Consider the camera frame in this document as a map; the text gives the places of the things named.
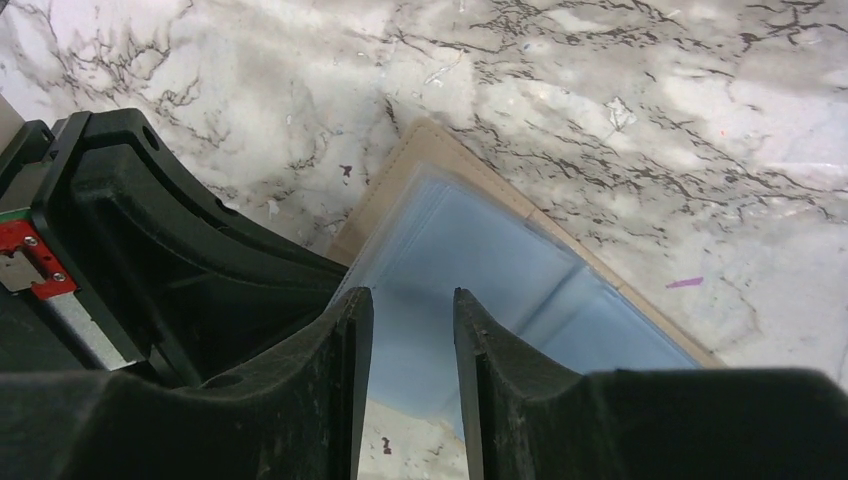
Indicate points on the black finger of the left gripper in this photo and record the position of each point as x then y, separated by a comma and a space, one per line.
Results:
177, 280

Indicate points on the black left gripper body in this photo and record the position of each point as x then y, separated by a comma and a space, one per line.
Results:
72, 291

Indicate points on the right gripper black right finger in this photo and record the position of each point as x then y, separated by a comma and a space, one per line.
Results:
527, 417

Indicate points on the beige card holder wallet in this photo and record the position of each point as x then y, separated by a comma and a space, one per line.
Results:
436, 218

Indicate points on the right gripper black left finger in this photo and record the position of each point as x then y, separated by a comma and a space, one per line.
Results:
295, 411

